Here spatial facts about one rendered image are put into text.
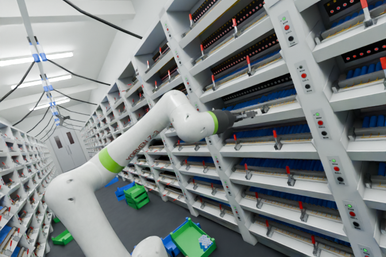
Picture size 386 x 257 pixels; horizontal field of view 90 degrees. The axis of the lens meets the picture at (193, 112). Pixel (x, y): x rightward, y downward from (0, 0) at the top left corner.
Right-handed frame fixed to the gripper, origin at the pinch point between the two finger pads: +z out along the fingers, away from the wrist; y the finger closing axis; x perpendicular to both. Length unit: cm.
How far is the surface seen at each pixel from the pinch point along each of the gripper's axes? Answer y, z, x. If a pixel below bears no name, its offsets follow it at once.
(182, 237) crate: -91, -5, -85
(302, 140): 11.0, 14.8, -16.5
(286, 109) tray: 11.6, 7.1, -1.4
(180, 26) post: -43, 2, 66
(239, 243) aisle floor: -53, 19, -88
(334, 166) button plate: 22.1, 11.1, -26.3
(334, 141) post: 25.1, 9.4, -16.2
